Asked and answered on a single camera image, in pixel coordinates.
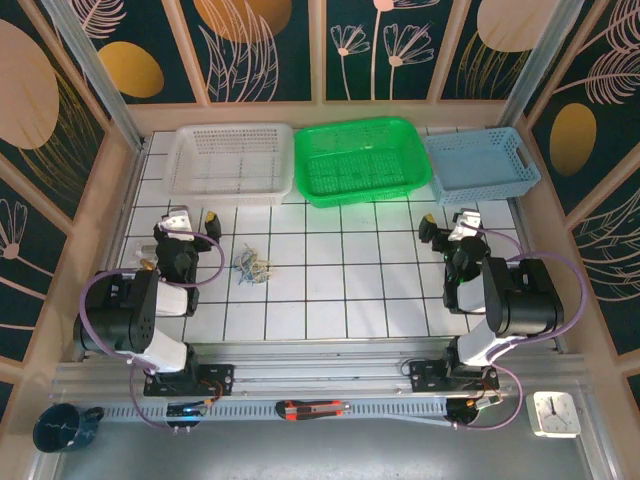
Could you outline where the dark blue mug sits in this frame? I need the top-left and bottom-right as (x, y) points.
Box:
(32, 403), (106, 455)

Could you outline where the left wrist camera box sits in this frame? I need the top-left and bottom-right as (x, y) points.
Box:
(159, 208), (194, 240)

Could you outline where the white square clock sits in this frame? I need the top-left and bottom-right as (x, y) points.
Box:
(531, 390), (583, 440)

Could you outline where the grey slotted cable duct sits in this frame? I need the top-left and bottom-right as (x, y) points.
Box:
(97, 399), (454, 422)

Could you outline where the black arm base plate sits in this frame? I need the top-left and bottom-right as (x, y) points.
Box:
(408, 360), (500, 396)
(143, 363), (235, 398)

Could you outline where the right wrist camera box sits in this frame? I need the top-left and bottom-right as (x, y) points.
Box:
(451, 209), (482, 242)

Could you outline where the light blue plastic basket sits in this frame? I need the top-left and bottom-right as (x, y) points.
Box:
(422, 126), (542, 207)

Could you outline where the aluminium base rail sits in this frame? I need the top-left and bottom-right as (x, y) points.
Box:
(52, 344), (586, 401)

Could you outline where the green plastic basket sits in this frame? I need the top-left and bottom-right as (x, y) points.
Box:
(293, 116), (434, 209)

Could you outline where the orange black utility knife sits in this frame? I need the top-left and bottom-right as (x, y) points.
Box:
(274, 398), (351, 421)

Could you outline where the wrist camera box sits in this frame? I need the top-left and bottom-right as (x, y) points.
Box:
(451, 209), (482, 242)
(159, 208), (194, 240)

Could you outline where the white cable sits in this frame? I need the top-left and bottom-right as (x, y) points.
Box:
(234, 247), (274, 286)
(237, 243), (274, 284)

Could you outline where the white plastic basket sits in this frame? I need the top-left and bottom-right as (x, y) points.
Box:
(162, 122), (295, 206)

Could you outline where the blue cable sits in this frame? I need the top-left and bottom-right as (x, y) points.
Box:
(232, 243), (264, 287)
(234, 249), (269, 287)

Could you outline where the aluminium side rail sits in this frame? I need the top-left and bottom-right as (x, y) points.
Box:
(507, 197), (564, 354)
(99, 142), (150, 281)

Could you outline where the aluminium frame post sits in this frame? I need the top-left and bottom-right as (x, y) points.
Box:
(42, 0), (147, 151)
(498, 0), (596, 144)

